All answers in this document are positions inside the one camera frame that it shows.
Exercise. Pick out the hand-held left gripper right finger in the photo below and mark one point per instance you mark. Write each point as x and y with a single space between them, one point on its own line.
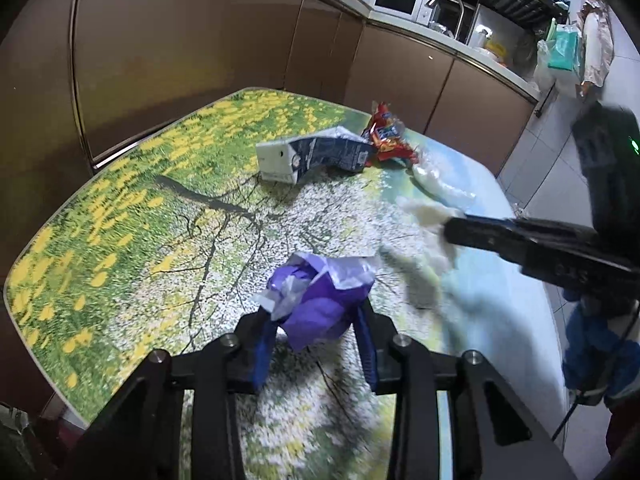
367 355

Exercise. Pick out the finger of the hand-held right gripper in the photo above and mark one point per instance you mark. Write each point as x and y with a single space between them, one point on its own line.
500 240

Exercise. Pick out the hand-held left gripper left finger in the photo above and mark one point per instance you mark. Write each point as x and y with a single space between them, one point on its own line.
264 355

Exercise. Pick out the purple wrapper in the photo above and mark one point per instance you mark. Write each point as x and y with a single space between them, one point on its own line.
320 310

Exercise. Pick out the white plastic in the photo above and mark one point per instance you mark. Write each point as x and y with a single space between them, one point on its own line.
425 212

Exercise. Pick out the person's right forearm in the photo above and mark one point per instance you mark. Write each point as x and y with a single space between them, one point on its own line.
595 350

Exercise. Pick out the hanging brown and white bags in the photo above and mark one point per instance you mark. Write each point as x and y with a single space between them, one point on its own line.
597 45

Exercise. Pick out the teal plastic bag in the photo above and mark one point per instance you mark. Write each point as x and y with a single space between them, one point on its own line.
565 50

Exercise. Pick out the red and blue snack packet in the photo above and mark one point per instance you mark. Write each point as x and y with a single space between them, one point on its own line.
389 137

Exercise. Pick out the red candy wrapper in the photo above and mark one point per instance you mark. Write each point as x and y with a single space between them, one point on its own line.
378 111

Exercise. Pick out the white and blue milk carton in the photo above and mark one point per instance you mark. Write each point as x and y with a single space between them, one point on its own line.
320 152

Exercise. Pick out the white kitchen countertop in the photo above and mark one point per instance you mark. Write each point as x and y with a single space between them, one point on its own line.
450 42

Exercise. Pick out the chrome faucet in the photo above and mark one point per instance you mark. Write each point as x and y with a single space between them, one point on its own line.
456 7

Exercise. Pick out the white microwave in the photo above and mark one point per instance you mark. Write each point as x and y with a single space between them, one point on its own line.
395 2

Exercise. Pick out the row of brown cabinet doors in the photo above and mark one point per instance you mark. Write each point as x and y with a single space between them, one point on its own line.
175 35

